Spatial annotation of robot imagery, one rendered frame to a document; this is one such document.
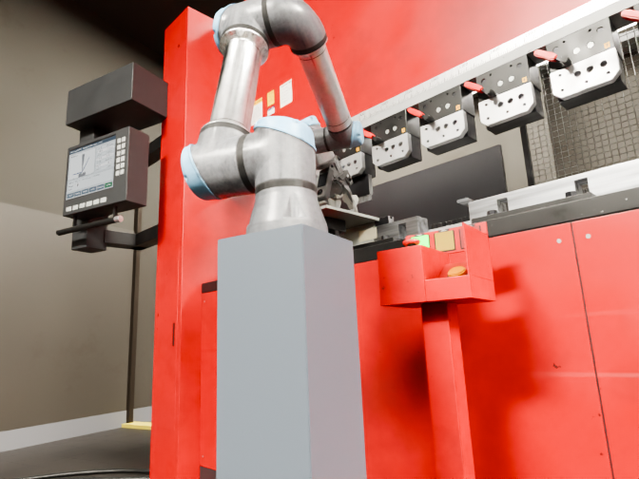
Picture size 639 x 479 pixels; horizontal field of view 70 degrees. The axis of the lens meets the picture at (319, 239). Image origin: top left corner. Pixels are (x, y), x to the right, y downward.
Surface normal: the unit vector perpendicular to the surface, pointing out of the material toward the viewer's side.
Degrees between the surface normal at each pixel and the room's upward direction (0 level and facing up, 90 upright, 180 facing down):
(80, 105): 90
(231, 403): 90
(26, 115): 90
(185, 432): 90
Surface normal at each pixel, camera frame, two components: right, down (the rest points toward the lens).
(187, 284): 0.70, -0.18
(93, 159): -0.47, -0.17
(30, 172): 0.86, -0.15
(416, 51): -0.71, -0.12
